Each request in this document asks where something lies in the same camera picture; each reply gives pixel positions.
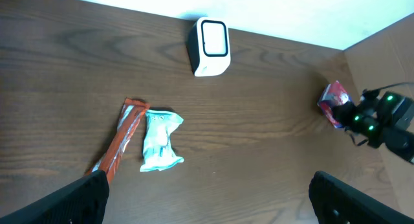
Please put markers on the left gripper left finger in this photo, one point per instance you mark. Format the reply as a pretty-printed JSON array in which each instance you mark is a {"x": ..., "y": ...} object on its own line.
[{"x": 83, "y": 201}]

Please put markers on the orange brown snack bar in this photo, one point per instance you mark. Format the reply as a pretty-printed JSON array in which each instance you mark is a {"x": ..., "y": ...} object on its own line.
[{"x": 131, "y": 114}]

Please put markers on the teal snack packet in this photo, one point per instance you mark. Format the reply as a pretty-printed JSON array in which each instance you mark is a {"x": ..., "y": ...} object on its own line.
[{"x": 157, "y": 151}]

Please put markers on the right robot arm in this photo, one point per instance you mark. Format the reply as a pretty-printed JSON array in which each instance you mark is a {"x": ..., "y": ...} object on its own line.
[{"x": 395, "y": 113}]

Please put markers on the brown cardboard box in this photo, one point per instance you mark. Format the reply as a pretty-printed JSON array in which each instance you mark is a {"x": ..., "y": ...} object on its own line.
[{"x": 386, "y": 59}]

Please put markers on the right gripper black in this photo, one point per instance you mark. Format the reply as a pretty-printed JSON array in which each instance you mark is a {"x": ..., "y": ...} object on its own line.
[{"x": 359, "y": 122}]

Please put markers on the red purple snack bag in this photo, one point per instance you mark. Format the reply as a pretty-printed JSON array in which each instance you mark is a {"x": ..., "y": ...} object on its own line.
[{"x": 333, "y": 95}]

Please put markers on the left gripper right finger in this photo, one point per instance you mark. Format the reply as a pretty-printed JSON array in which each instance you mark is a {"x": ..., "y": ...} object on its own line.
[{"x": 334, "y": 201}]

